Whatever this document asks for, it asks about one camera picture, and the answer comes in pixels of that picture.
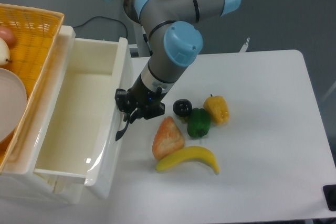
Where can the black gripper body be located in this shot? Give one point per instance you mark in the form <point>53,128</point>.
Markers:
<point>148,102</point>

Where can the black top drawer handle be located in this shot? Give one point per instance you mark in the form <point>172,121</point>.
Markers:
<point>120,133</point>

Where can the green toy bell pepper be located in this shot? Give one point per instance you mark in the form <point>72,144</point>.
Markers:
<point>199,123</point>

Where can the yellow toy banana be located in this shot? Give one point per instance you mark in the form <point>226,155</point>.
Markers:
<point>191,153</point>

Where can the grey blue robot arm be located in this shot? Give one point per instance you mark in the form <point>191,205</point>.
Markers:
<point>169,26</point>

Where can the white plastic drawer cabinet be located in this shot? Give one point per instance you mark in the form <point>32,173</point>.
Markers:
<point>19,178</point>

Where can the black toy fruit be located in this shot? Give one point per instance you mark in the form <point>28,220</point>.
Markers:
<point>182,107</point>

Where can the orange toy bread wedge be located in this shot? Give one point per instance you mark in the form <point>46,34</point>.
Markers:
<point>168,139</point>

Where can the yellow toy bell pepper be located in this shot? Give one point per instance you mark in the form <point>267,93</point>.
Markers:
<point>217,108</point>

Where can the yellow woven basket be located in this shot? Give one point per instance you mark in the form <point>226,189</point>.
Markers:
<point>36,31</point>

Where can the white plate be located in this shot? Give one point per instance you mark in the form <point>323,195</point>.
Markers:
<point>13,102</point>

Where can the white toy onion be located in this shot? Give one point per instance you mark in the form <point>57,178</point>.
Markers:
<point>4,53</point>

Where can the red toy fruit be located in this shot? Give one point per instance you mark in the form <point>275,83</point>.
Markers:
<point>8,36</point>

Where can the black object at table edge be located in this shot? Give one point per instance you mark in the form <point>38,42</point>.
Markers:
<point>330,196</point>

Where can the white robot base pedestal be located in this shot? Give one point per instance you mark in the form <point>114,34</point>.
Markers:
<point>143,46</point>

